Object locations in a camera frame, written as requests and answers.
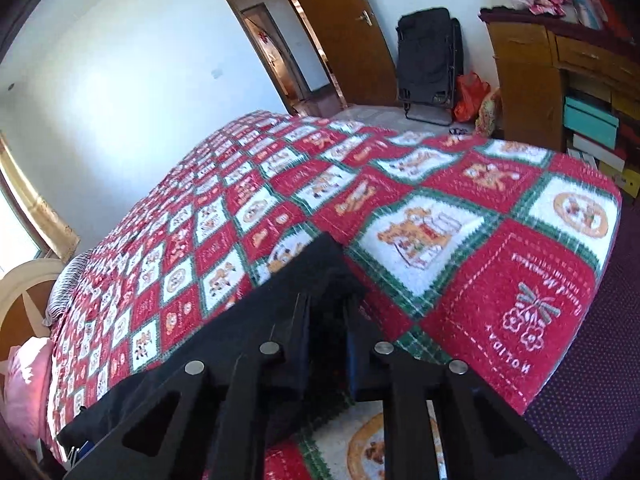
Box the teal box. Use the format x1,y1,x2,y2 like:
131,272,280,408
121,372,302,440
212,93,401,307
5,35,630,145
563,95,620,147

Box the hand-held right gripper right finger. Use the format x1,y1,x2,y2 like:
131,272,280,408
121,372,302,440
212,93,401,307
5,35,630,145
344,295,582,480

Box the red plastic bag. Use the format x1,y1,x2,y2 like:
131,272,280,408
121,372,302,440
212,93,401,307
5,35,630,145
452,72,492,124

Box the brown wooden cabinet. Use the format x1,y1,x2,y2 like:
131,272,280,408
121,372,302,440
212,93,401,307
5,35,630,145
478,7,640,163

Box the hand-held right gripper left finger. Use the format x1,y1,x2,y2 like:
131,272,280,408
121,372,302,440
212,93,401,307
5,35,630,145
64,294,312,480

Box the red checked printed blanket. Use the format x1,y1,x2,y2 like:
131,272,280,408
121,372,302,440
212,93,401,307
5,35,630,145
42,110,624,480

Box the white box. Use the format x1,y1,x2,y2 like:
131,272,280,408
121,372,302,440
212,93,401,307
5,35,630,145
572,132,629,174

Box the window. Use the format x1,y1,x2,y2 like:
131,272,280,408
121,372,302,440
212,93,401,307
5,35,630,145
0,185,47,282

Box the black suitcase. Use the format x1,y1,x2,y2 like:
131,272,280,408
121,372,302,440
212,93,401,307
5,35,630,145
395,7,465,127

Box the dark purple dotted bedsheet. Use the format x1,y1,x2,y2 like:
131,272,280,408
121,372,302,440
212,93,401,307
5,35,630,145
520,200,640,480

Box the yellow box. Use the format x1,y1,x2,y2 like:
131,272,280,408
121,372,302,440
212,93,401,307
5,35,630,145
599,160,640,200

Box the floral patterned bag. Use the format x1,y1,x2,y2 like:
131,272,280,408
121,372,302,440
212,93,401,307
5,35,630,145
473,88,504,137

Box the pink pillow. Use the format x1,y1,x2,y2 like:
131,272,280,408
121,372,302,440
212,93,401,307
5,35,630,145
2,337,54,452

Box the black pants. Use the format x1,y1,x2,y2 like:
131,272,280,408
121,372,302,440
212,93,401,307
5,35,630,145
56,232,368,467

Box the golden patterned curtain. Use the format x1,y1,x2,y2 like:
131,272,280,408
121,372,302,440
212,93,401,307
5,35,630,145
0,131,81,264

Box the cream wooden headboard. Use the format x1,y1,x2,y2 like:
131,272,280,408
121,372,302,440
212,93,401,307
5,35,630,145
0,257,64,362

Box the striped pillow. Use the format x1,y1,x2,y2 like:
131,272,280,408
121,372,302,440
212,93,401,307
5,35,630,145
43,248,96,326

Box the brown wooden door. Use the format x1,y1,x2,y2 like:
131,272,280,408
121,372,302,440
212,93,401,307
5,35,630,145
282,0,399,109

